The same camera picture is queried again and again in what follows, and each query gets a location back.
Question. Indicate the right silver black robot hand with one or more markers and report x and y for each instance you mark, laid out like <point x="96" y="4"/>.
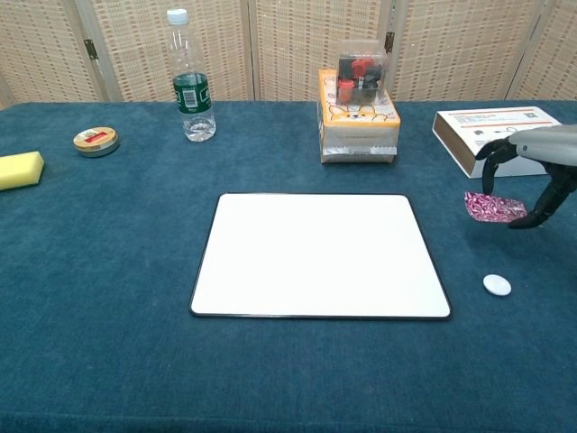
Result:
<point x="547" y="144"/>

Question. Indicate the white rectangular board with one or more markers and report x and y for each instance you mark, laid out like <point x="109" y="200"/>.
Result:
<point x="320" y="257"/>

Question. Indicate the white cardboard product box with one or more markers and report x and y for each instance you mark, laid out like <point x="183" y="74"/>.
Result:
<point x="464" y="131"/>

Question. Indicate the black screen hinge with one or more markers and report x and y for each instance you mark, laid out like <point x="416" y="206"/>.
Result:
<point x="91" y="48"/>
<point x="390" y="40"/>

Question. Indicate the orange corgi tissue pack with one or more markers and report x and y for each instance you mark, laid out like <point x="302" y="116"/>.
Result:
<point x="358" y="135"/>

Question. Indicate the clear box red black parts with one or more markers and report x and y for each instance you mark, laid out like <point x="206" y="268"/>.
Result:
<point x="363" y="76"/>

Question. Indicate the woven bamboo folding screen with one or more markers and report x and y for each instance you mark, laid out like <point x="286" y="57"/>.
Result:
<point x="293" y="45"/>

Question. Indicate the clear water bottle green label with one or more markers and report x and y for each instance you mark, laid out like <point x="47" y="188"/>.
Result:
<point x="193" y="99"/>

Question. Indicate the round gold tin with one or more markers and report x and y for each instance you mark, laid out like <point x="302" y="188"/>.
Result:
<point x="96" y="140"/>

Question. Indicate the blue felt table cloth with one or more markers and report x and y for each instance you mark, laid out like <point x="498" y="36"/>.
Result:
<point x="112" y="270"/>

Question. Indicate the yellow sponge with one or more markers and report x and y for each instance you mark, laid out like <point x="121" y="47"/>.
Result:
<point x="20" y="170"/>

